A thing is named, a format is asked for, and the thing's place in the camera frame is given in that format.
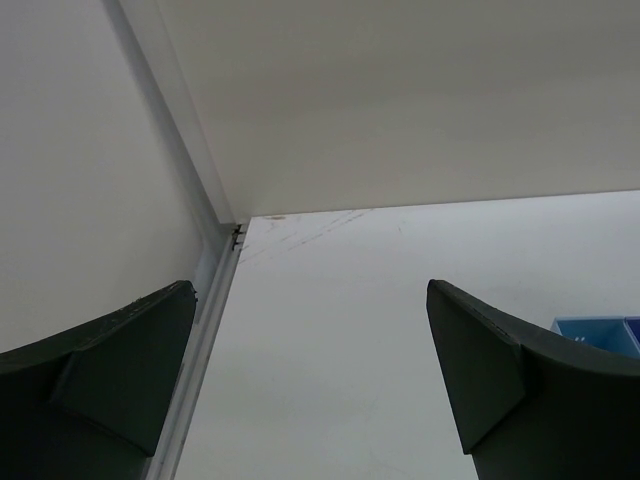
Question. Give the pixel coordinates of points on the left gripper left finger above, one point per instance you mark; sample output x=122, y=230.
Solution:
x=91, y=402

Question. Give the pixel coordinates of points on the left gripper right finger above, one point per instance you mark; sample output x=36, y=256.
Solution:
x=529, y=403

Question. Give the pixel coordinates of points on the light blue container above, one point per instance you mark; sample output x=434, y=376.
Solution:
x=605, y=333

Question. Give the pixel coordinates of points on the dark blue container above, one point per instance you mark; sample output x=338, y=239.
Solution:
x=633, y=325

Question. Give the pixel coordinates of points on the aluminium corner post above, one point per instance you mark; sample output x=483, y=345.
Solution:
x=212, y=253

